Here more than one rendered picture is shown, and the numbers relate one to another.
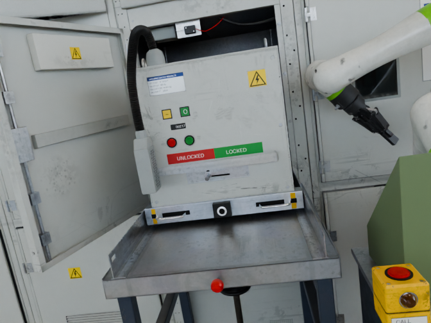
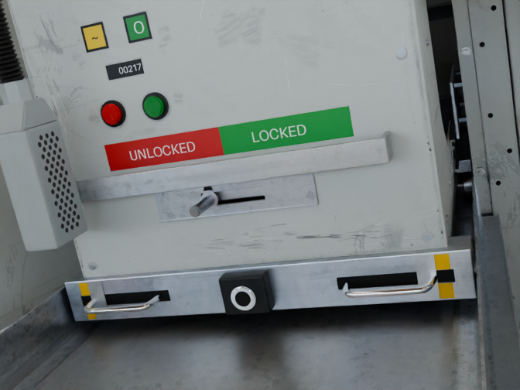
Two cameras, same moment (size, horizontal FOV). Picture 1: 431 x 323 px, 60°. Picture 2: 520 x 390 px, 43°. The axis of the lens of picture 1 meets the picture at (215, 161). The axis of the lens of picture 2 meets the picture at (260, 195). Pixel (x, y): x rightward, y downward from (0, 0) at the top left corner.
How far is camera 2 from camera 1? 0.52 m
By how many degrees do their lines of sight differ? 13
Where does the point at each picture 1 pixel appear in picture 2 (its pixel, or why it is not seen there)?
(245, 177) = (307, 208)
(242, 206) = (300, 286)
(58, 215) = not seen: outside the picture
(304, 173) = (508, 189)
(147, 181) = (32, 217)
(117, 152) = not seen: hidden behind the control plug
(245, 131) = (302, 77)
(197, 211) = (188, 293)
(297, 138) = (487, 96)
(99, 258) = not seen: hidden behind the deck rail
